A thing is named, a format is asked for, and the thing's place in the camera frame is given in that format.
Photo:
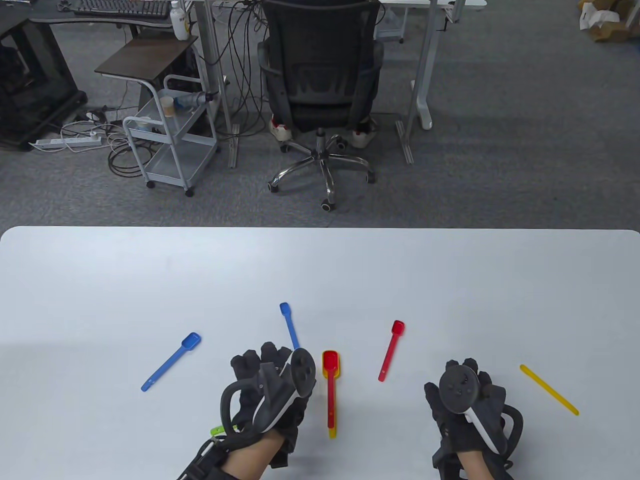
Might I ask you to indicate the person's right hand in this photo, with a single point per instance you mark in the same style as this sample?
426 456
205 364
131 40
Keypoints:
431 395

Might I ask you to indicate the person's left hand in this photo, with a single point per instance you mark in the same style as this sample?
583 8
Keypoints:
250 365

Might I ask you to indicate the black white hand controller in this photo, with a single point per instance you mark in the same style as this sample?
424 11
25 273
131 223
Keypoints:
302 372
457 390

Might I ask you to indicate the small blue measuring spoon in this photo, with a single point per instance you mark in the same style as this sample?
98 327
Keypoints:
287 320

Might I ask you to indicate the large blue measuring spoon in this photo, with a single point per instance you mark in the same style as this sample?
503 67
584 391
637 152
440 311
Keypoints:
190 341

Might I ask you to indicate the green measuring spoon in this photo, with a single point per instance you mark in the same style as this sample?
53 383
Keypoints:
217 430

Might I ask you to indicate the small red measuring spoon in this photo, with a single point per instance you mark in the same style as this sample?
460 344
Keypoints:
398 327

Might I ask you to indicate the large red measuring spoon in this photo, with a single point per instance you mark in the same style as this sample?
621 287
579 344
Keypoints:
330 360

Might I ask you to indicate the large yellow measuring spoon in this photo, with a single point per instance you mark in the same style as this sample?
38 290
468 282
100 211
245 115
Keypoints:
332 434

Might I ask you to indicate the tiny yellow measuring spoon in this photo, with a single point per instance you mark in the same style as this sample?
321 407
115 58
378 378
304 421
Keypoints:
547 389

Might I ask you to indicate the person's right forearm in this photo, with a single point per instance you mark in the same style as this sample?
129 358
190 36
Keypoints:
477 467

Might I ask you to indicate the person's left forearm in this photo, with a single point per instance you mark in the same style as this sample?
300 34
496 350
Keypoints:
250 460

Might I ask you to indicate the grey metal trolley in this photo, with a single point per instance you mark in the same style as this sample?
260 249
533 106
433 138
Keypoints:
175 160

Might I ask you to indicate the clear round container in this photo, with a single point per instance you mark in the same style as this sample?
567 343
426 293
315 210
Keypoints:
142 124

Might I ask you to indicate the paper cup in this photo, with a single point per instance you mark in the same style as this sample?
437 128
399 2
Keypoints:
168 107

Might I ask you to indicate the blue grey handheld device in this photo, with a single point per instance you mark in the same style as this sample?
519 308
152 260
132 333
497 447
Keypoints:
192 100

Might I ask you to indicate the white power strip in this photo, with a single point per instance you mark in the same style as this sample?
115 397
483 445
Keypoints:
65 142

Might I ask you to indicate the white desk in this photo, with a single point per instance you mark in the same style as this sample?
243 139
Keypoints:
424 75

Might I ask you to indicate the black mesh office chair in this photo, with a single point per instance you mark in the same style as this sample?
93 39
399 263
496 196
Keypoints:
320 50

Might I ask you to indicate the brown side table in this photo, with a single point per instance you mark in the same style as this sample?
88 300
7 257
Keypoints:
145 55

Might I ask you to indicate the white plastic bottle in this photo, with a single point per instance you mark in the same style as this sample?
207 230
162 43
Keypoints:
179 22

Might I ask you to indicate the black cabinet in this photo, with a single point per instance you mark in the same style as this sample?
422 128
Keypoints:
30 90

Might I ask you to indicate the white drawer unit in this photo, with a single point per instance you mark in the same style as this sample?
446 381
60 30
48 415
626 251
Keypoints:
392 30

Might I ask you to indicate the black desk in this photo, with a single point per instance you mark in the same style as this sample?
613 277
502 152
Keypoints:
100 21

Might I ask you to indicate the black computer keyboard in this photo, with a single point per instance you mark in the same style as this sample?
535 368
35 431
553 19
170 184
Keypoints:
120 7

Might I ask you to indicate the cardboard box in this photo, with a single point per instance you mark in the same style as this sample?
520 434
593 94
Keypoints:
607 32

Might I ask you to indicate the white paper wrap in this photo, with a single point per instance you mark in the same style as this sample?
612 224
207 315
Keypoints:
602 17

